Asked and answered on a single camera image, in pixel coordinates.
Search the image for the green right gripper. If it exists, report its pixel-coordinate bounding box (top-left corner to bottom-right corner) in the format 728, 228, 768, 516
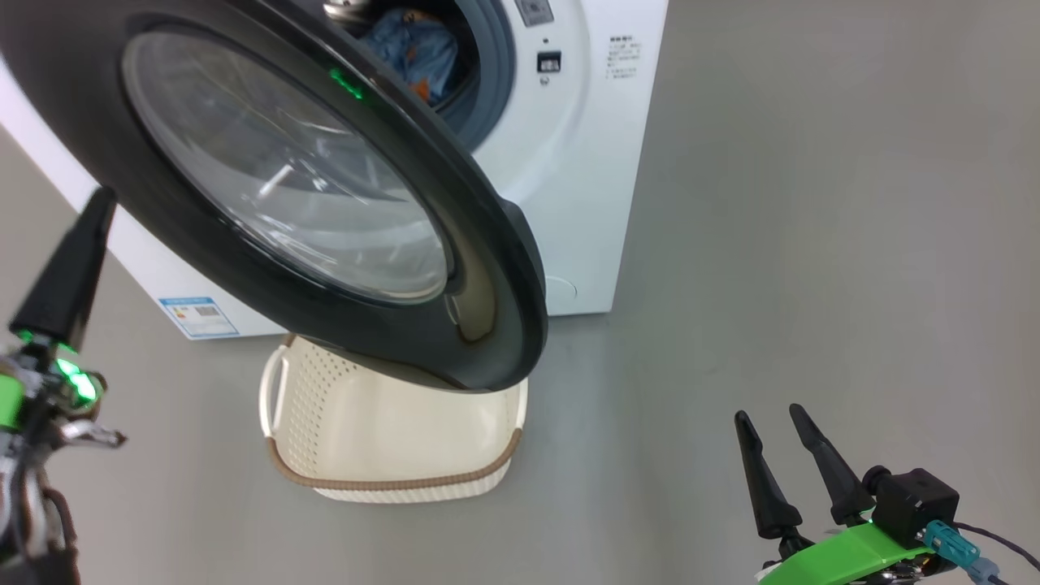
734, 403, 937, 585

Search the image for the black round glass washer door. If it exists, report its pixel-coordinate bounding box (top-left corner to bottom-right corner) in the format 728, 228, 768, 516
0, 0, 548, 393

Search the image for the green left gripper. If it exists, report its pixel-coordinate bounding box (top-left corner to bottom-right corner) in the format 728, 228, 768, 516
0, 186, 128, 461

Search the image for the perforated steel washer drum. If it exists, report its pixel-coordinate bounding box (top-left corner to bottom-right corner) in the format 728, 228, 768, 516
323, 0, 383, 21

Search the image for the blue cartoon print garment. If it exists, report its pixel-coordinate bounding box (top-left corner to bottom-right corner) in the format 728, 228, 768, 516
361, 7, 461, 104

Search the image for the black cable with teal plug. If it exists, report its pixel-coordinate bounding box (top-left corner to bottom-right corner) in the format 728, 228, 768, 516
924, 519, 1040, 585

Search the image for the blue energy label sticker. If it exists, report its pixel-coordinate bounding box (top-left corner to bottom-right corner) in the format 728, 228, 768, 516
158, 296, 241, 340

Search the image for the cream perforated laundry basket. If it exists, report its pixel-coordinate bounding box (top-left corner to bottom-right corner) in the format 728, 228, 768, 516
258, 332, 530, 505

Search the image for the white front-load washing machine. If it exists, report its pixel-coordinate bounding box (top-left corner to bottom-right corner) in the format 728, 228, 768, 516
0, 0, 670, 341

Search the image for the grey rubber door gasket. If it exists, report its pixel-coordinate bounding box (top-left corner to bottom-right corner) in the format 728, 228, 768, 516
437, 0, 519, 153

